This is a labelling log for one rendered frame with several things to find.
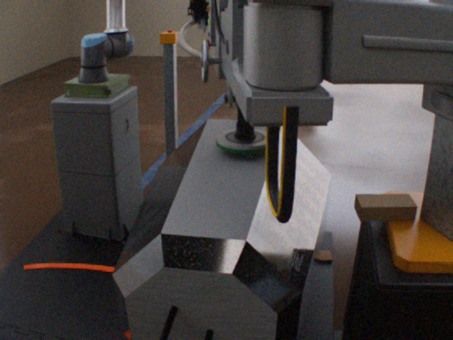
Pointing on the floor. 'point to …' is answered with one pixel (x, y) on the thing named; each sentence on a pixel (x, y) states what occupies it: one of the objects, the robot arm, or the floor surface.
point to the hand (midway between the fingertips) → (202, 28)
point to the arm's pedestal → (99, 163)
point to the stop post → (169, 39)
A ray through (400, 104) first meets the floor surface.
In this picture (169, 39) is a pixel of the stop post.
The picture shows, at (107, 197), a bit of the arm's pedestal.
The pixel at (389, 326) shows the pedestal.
